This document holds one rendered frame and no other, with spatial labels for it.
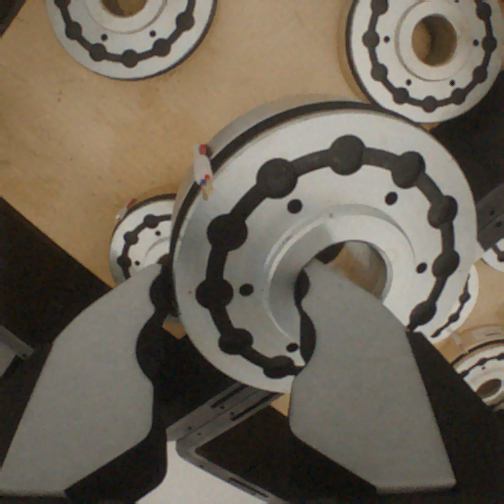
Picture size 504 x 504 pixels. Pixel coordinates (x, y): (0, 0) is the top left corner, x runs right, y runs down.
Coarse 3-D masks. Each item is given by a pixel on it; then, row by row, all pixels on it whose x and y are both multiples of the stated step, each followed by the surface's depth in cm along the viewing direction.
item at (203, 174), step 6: (198, 144) 12; (204, 144) 12; (198, 150) 11; (204, 150) 11; (198, 156) 10; (204, 156) 10; (198, 162) 9; (204, 162) 9; (198, 168) 9; (204, 168) 9; (210, 168) 9; (198, 174) 9; (204, 174) 9; (210, 174) 9; (198, 180) 9; (204, 180) 9; (210, 180) 9; (204, 186) 9; (210, 186) 8; (204, 192) 8; (210, 192) 8; (204, 198) 8
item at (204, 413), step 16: (480, 192) 19; (496, 192) 18; (480, 208) 19; (496, 208) 19; (480, 224) 19; (0, 320) 22; (0, 336) 22; (16, 336) 22; (16, 352) 23; (224, 384) 25; (240, 384) 24; (208, 400) 25; (224, 400) 25; (240, 400) 25; (176, 416) 26; (192, 416) 26; (208, 416) 25; (176, 432) 26
